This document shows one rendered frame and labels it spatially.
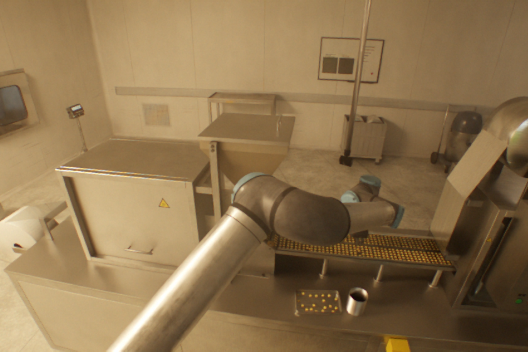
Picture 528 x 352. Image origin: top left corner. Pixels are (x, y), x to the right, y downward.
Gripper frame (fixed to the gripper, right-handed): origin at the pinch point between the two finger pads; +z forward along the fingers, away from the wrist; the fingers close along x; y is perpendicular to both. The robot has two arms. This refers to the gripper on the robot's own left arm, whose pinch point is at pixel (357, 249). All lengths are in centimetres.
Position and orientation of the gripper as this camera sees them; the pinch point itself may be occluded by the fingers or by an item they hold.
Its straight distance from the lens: 147.0
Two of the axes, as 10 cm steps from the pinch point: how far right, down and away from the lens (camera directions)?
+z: -0.1, 8.9, 4.6
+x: -10.0, -0.4, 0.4
